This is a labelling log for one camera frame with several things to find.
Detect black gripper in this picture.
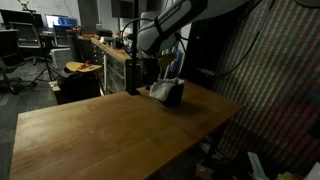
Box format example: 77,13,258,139
143,56,162,88

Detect white woven towel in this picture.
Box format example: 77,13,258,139
148,76,185,103

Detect black mesh holder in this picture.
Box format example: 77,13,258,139
161,83,185,108

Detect black vertical pole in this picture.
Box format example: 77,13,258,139
125,0,142,97

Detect blue foam board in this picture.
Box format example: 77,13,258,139
168,49,184,80

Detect wooden workbench with drawers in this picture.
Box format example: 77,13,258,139
90,35,162,96

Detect red capped dark bottle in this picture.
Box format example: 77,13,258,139
114,29,125,50

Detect small red parts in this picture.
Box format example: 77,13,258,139
76,60,93,70

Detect round wooden stool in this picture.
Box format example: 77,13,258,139
64,60,104,75

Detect black computer tower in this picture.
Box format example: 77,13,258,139
65,29,83,63

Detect lit computer monitor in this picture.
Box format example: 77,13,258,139
44,13,80,30

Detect black tripod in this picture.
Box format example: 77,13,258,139
28,34,67,88

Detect striped screen panel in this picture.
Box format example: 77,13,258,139
209,0,320,178

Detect mesh back office chair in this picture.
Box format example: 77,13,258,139
8,21,44,66

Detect white plastic object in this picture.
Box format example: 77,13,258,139
247,151,270,180

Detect black computer monitor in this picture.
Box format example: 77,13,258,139
0,8,45,29

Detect black office chair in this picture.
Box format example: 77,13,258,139
0,29,29,96

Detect yellow green object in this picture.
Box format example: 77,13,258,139
274,171,295,180

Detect tan wrist mount plate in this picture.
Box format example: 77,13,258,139
157,52,177,70

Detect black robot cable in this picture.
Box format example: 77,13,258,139
120,17,158,62

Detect wall mounted black screen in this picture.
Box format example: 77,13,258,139
111,0,148,20

